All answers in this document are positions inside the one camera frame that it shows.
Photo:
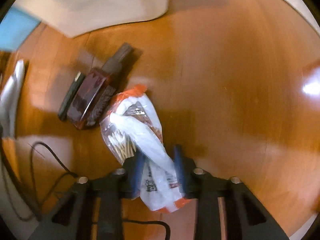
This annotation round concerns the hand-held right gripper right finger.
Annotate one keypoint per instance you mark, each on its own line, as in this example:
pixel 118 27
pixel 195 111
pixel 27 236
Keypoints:
pixel 179 167

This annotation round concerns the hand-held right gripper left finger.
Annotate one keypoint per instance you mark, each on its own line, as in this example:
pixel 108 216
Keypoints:
pixel 138 172

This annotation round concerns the white orange plastic bag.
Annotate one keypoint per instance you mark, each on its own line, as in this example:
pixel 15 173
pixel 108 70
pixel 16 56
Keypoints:
pixel 140 130

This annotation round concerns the beige plastic waste bin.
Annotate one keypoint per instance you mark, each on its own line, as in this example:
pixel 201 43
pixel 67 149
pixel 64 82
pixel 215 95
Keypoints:
pixel 100 2

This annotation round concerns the red box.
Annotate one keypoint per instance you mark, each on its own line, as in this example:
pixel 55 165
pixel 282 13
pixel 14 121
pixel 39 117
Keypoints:
pixel 87 100

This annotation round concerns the white left slipper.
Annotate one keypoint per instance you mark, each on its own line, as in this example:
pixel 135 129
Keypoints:
pixel 12 92

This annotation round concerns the blue storage box white lid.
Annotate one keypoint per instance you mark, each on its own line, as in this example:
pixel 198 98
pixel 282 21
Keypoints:
pixel 17 30

